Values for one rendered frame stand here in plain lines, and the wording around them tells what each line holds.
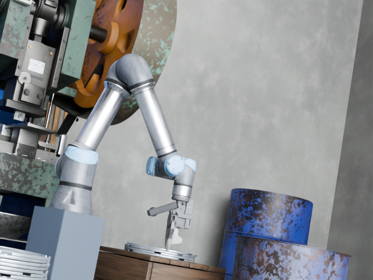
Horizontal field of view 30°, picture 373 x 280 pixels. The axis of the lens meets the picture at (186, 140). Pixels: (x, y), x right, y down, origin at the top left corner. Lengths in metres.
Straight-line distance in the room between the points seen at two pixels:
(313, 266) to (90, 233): 0.77
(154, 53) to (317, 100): 3.03
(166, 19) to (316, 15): 3.05
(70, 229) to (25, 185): 0.62
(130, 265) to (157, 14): 1.12
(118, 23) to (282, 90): 2.52
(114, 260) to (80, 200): 0.43
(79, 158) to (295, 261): 0.82
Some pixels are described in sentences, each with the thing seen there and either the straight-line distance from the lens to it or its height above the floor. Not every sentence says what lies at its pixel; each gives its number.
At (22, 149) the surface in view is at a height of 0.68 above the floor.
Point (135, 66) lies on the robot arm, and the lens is 2.56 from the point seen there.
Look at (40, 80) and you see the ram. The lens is 3.16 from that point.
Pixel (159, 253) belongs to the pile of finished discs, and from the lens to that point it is 2.80.
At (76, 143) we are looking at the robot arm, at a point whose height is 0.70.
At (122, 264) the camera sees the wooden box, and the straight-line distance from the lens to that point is 2.72.
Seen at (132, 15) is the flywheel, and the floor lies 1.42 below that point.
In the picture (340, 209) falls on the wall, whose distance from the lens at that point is 6.00.
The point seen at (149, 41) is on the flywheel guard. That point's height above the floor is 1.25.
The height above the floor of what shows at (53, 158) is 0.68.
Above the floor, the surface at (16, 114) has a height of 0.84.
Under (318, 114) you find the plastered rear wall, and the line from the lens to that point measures 5.94.
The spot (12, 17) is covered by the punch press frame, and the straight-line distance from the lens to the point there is 3.11.
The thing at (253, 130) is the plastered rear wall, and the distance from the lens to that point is 5.45.
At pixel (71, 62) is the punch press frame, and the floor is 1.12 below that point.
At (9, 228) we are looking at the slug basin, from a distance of 3.04.
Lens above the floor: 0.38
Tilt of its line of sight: 9 degrees up
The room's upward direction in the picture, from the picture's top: 10 degrees clockwise
